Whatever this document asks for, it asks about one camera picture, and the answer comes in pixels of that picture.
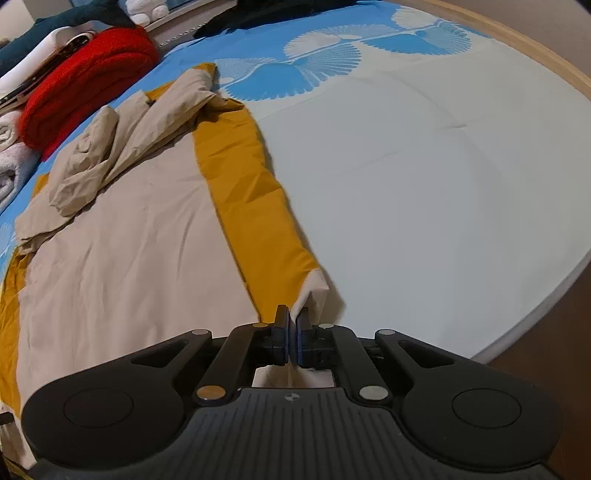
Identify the white fluffy folded blanket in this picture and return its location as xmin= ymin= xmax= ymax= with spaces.
xmin=0 ymin=111 xmax=42 ymax=210

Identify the teal shark plush toy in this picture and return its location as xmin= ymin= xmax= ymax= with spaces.
xmin=0 ymin=0 xmax=121 ymax=70

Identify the white folded quilt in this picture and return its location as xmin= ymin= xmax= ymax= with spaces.
xmin=0 ymin=27 xmax=98 ymax=112

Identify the white window sill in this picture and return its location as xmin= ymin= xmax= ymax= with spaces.
xmin=148 ymin=9 xmax=241 ymax=47

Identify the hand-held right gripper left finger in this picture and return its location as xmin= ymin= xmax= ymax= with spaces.
xmin=127 ymin=305 xmax=291 ymax=402

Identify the white plush toy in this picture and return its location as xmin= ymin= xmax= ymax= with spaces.
xmin=126 ymin=0 xmax=174 ymax=26

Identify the red fluffy folded blanket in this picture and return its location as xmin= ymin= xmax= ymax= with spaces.
xmin=21 ymin=27 xmax=161 ymax=162

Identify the black jacket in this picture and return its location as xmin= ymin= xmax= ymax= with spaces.
xmin=194 ymin=0 xmax=358 ymax=38

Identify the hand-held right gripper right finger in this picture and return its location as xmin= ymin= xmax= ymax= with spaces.
xmin=293 ymin=308 xmax=460 ymax=402

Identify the wooden bed frame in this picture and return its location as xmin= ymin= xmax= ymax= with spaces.
xmin=402 ymin=0 xmax=591 ymax=104

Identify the beige and mustard hoodie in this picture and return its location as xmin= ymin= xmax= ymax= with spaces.
xmin=0 ymin=62 xmax=345 ymax=467

